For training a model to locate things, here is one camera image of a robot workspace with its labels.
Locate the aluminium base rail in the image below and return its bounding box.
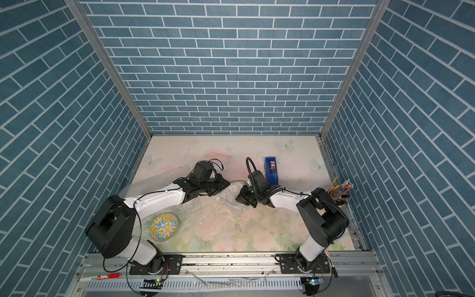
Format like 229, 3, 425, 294
77, 251, 383, 279

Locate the pink pencil holder cup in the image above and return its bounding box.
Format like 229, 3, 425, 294
333, 194, 350, 206

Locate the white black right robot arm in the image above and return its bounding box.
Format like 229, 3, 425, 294
236, 170, 350, 272

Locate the aluminium corner frame post left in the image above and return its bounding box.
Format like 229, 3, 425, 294
64, 0, 152, 140

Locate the aluminium corner frame post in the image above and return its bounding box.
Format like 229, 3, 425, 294
320, 0, 390, 140
64, 0, 152, 140

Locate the bundle of coloured pencils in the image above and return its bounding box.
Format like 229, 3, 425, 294
327, 178, 354, 199

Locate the blue tape dispenser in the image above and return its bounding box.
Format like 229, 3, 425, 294
264, 157, 278, 186

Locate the white vented cable duct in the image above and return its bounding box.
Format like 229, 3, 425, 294
84, 277, 303, 293

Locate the red white marker pen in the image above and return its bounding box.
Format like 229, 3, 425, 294
78, 273, 122, 282

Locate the clear bubble wrap sheet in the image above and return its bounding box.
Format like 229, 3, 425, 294
141, 165, 263, 251

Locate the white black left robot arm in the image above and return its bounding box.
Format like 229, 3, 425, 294
85, 159, 230, 274

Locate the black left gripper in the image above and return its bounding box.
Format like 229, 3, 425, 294
198, 174, 232, 197

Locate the black marker pen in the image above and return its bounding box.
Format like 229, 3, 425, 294
325, 250, 338, 278

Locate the aluminium corner frame post right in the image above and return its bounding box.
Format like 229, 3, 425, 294
320, 0, 390, 140

